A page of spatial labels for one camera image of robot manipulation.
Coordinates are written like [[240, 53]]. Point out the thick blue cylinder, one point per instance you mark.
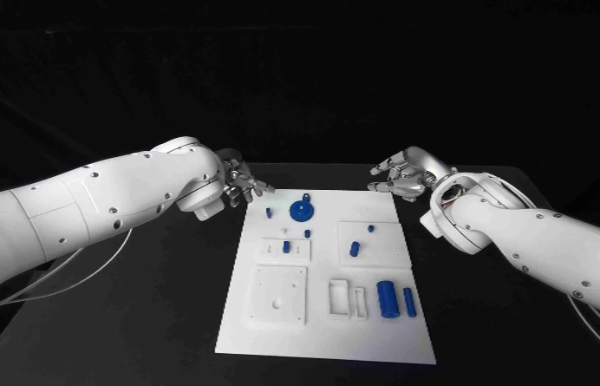
[[387, 299]]

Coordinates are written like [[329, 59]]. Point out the thin blue cylinder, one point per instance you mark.
[[410, 302]]

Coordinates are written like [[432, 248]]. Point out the blue gear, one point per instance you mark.
[[302, 209]]

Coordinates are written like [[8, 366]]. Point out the blue oblong block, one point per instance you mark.
[[355, 248]]

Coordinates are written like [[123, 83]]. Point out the white task board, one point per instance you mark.
[[323, 275]]

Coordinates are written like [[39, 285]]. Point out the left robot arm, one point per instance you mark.
[[107, 197]]

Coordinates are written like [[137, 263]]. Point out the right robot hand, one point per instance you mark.
[[413, 173]]

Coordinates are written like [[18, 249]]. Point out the blue plug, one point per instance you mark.
[[286, 246]]

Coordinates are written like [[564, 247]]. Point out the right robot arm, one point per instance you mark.
[[515, 230]]

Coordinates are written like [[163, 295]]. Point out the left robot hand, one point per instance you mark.
[[241, 179]]

